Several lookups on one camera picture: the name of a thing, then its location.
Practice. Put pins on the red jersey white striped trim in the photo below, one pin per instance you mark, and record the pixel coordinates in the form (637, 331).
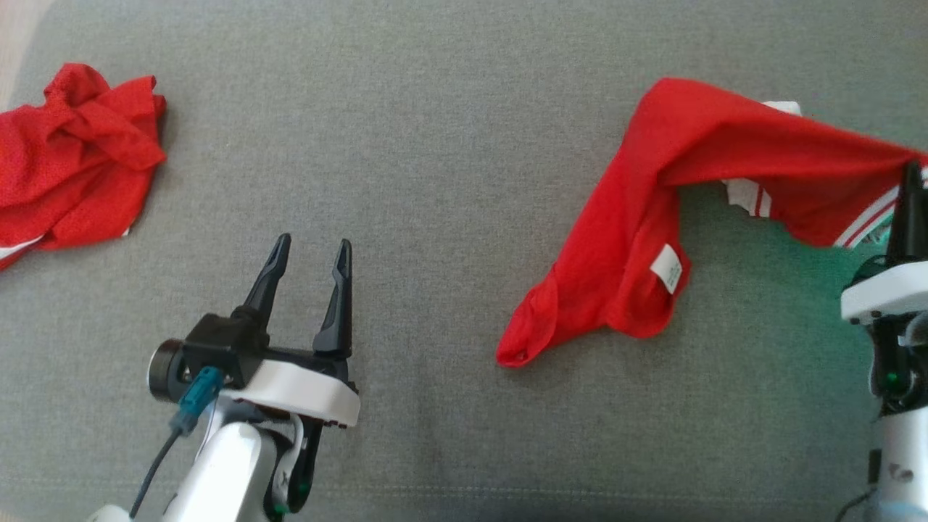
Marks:
(725, 138)

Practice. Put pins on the red mesh shorts white band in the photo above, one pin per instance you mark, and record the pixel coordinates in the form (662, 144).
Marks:
(72, 167)

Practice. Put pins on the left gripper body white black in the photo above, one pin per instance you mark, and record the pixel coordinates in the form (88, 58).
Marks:
(297, 388)

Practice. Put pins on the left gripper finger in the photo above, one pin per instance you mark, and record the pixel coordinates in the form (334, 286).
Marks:
(270, 286)
(338, 319)

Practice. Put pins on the large grey sofa seat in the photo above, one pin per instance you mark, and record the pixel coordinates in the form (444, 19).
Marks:
(435, 145)

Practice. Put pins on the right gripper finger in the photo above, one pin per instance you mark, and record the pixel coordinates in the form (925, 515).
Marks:
(910, 225)

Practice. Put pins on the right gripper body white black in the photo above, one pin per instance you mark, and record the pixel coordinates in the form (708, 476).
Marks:
(892, 290)

